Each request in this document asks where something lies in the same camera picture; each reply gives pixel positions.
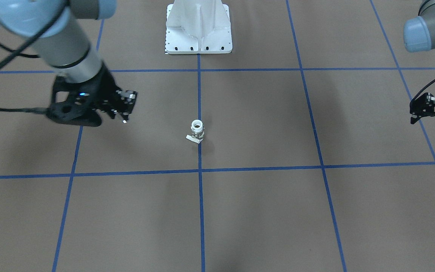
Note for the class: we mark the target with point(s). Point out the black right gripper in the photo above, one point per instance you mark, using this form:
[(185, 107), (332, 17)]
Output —
[(103, 87)]

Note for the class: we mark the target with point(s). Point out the white PPR valve with handle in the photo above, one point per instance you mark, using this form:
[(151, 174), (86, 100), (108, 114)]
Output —
[(197, 131)]

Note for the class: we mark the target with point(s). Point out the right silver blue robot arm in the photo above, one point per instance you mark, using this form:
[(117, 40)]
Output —
[(48, 30)]

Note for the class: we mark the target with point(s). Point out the brown paper table mat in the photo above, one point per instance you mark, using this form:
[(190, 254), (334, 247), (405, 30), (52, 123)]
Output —
[(308, 164)]

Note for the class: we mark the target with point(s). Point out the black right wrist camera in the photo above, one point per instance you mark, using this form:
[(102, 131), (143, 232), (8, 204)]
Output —
[(60, 108)]

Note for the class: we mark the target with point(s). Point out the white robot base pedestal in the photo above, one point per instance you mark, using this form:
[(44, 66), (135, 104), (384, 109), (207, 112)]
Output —
[(198, 27)]

